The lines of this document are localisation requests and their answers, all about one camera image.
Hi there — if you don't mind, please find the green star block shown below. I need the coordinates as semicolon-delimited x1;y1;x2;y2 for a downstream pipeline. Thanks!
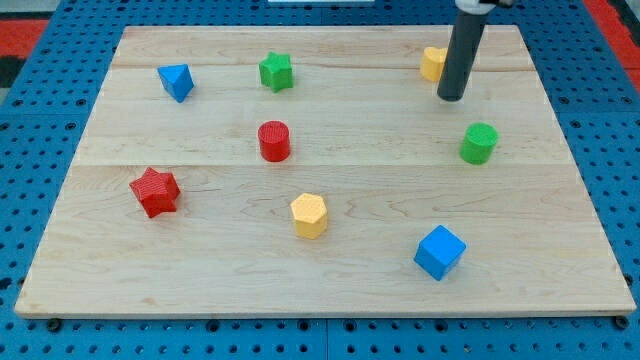
259;52;294;93

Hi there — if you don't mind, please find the red star block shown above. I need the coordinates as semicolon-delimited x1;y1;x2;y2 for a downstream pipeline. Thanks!
129;167;181;218

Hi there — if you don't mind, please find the yellow hexagon block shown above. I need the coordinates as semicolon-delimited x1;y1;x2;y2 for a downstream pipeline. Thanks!
290;193;328;239

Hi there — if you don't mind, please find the red cylinder block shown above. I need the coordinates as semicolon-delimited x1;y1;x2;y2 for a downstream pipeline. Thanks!
257;120;290;162

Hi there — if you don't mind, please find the light wooden board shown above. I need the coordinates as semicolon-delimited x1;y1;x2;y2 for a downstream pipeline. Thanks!
15;25;636;319

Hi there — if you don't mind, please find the blue cube block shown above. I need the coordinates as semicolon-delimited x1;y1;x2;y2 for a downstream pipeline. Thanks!
414;225;467;281

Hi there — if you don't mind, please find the yellow heart block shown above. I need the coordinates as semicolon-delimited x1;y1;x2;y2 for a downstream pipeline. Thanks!
420;47;447;82

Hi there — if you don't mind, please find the green cylinder block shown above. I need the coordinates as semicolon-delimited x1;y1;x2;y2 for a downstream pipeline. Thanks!
459;122;499;165

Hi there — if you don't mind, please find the blue triangular prism block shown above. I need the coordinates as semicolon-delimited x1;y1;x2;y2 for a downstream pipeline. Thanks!
157;64;194;103

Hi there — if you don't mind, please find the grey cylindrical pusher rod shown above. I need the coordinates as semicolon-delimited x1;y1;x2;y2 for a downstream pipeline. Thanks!
437;10;488;102

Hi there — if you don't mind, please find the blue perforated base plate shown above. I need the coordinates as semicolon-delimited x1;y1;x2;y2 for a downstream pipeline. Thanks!
1;0;639;359

